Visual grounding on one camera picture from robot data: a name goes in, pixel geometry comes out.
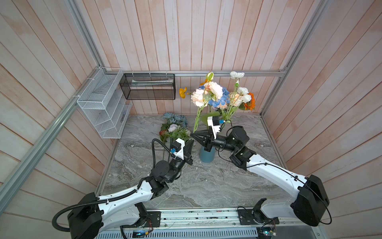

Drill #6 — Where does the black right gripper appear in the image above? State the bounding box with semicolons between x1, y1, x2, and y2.
192;128;237;154

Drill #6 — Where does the teal cylindrical vase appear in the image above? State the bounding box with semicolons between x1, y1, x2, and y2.
199;146;216;163

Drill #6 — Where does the pink white green bouquet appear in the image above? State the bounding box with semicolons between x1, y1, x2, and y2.
159;123;191;144

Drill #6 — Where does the peach carnation stem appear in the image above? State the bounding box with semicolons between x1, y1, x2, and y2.
191;72;223;132

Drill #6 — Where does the light blue hydrangea stem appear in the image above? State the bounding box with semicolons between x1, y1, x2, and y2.
201;87;231;125

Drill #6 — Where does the yellow orange poppy stem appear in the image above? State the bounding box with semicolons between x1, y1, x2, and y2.
179;79;209;99

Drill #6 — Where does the orange gerbera flower stem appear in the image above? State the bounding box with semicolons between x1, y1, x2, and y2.
243;93;256;111

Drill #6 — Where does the white ranunculus stem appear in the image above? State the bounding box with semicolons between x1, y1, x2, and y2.
229;71;250;118

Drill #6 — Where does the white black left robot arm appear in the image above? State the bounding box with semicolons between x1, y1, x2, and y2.
52;138;194;239

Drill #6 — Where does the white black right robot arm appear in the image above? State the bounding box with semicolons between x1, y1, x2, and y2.
191;126;329;227

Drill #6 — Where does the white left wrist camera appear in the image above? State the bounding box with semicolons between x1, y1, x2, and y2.
170;138;185;161

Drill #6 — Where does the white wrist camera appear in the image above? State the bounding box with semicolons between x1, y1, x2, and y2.
207;116;225;139
170;138;185;161

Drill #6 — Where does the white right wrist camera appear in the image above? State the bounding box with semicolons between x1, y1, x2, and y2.
207;116;225;139

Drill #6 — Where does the aluminium frame rail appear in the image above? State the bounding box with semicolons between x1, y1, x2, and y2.
121;70;287;77

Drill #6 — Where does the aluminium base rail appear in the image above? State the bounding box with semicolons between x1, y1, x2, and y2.
94;207;329;239

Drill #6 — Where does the black wire mesh basket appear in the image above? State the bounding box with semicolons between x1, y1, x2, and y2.
119;73;176;101

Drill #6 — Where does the white wire mesh shelf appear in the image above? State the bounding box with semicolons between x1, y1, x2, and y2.
77;67;131;139

